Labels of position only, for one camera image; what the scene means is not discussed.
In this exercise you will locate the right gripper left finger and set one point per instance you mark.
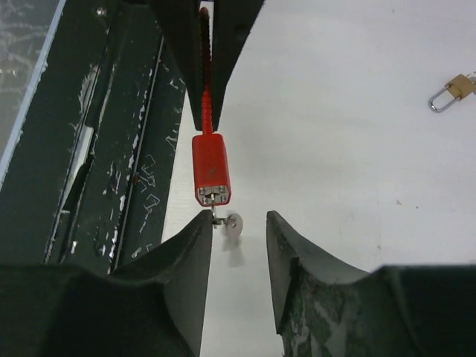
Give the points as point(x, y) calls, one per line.
point(153, 306)

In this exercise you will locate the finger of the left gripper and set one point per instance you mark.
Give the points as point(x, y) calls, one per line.
point(232, 24)
point(180, 25)

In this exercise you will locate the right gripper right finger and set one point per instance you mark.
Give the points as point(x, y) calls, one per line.
point(326, 307)

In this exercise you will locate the small brass padlock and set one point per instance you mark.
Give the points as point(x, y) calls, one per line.
point(455, 90)

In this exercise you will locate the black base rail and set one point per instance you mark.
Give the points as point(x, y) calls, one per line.
point(87, 176)

